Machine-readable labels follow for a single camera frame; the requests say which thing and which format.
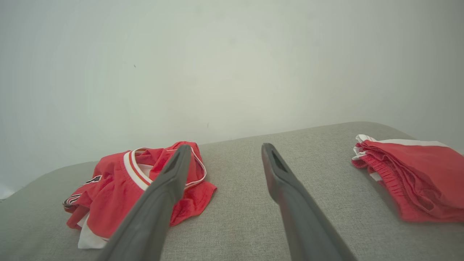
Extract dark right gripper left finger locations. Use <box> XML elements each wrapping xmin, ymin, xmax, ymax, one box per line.
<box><xmin>96</xmin><ymin>144</ymin><xmax>192</xmax><ymax>261</ymax></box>

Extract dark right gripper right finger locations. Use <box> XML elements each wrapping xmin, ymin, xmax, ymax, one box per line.
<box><xmin>261</xmin><ymin>143</ymin><xmax>357</xmax><ymax>261</ymax></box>

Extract red jersey with number 23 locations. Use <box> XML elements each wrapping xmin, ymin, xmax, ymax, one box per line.
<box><xmin>62</xmin><ymin>141</ymin><xmax>218</xmax><ymax>250</ymax></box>

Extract grey fabric sofa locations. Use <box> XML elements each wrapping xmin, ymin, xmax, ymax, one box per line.
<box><xmin>0</xmin><ymin>121</ymin><xmax>464</xmax><ymax>261</ymax></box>

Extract red shorts with white stripe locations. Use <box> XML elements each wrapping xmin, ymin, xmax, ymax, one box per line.
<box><xmin>351</xmin><ymin>134</ymin><xmax>464</xmax><ymax>223</ymax></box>

